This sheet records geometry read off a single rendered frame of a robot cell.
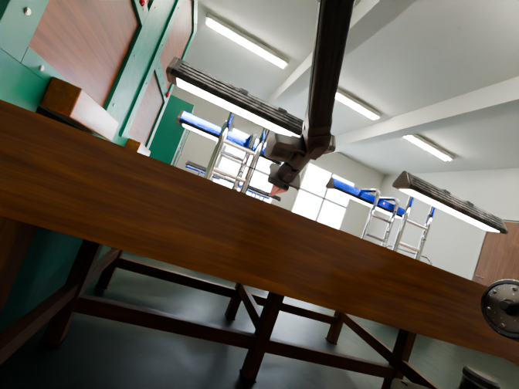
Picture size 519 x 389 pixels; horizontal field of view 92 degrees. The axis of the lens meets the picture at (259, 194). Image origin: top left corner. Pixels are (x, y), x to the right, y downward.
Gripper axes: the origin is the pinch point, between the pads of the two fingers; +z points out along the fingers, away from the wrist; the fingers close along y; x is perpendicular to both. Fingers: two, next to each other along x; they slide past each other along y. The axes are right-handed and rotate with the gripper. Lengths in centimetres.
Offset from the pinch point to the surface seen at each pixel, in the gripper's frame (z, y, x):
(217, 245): -8.7, 15.2, 29.7
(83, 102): -10, 54, 6
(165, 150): 186, 71, -194
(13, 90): -15, 60, 16
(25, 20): -26, 60, 10
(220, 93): -13.2, 26.7, -20.3
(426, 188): -14, -64, -23
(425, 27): -52, -126, -244
